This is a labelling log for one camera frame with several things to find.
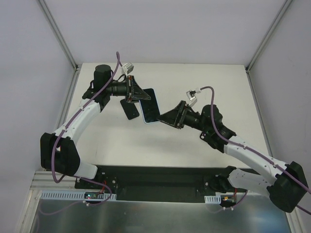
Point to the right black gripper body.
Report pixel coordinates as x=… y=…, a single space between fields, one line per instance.
x=181 y=114

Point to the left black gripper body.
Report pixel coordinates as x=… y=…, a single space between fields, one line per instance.
x=130 y=89

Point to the black phone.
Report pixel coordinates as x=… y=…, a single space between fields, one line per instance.
x=129 y=109

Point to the blue-cased smartphone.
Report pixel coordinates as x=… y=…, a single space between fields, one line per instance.
x=149 y=108

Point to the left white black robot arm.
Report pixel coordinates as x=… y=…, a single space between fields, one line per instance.
x=58 y=152

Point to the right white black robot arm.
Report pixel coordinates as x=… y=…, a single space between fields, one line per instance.
x=283 y=183

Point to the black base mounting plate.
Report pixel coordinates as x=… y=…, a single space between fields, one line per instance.
x=161 y=184

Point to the shiny metal front panel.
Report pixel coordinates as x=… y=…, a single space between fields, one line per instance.
x=255 y=214

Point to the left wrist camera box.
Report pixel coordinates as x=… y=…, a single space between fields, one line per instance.
x=127 y=68

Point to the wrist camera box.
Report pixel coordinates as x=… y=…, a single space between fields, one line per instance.
x=191 y=94
x=127 y=68

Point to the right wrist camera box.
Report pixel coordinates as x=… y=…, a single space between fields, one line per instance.
x=191 y=94

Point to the left aluminium frame post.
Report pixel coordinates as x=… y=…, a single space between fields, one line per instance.
x=57 y=33

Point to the aluminium frame post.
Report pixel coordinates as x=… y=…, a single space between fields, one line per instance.
x=268 y=35
x=57 y=33

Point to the right white cable duct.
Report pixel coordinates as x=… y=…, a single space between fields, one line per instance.
x=213 y=199

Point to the white cable duct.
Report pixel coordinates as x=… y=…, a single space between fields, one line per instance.
x=213 y=199
x=77 y=195

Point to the left white cable duct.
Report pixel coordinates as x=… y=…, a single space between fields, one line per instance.
x=77 y=195

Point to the aluminium front rail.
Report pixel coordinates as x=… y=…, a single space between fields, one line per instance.
x=44 y=180

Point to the right aluminium frame post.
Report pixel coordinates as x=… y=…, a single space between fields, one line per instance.
x=268 y=35

